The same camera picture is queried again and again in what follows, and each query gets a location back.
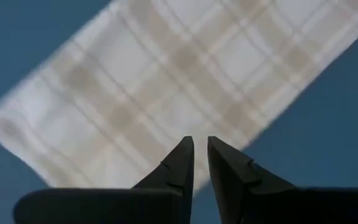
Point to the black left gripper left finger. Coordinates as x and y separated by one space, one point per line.
166 199

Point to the white brown plaid towel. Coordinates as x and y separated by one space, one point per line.
172 77

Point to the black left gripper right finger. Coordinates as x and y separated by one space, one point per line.
238 193

